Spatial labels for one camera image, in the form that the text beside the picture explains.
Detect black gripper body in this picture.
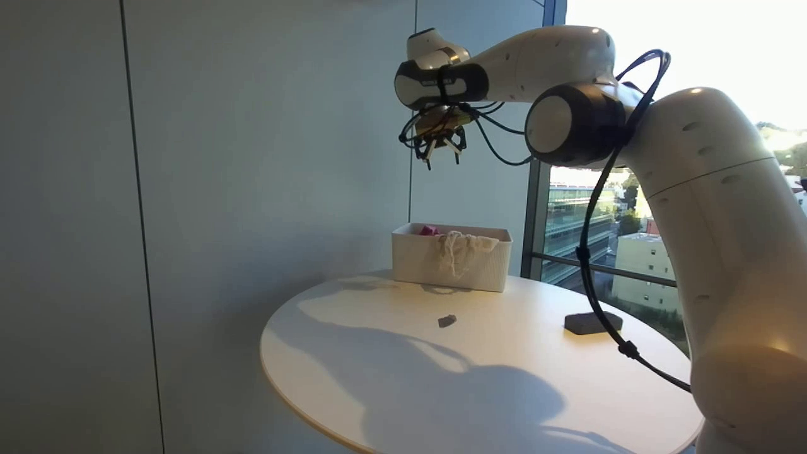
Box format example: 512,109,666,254
398,97,474,157

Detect black rectangular block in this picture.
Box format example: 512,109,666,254
563,308,626,338

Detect dark window railing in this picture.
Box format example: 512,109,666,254
524,249,678,291

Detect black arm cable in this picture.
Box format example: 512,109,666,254
469,47,696,394

